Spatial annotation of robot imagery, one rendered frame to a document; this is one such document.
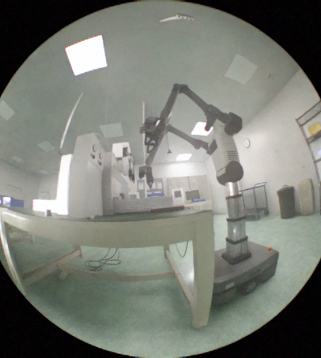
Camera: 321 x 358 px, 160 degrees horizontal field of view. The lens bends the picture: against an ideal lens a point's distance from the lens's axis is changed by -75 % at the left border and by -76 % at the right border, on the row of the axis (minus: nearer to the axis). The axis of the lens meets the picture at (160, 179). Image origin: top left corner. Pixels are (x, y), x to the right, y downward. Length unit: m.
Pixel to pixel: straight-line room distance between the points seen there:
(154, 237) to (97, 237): 0.19
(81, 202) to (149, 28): 2.07
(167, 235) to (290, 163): 3.18
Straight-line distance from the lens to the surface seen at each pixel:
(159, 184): 5.26
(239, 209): 0.93
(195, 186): 5.22
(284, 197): 2.86
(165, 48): 2.07
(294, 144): 3.29
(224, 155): 0.88
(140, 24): 2.01
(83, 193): 0.61
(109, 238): 0.40
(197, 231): 0.41
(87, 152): 0.67
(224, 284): 0.82
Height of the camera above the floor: 0.79
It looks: 13 degrees up
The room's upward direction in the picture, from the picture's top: 6 degrees counter-clockwise
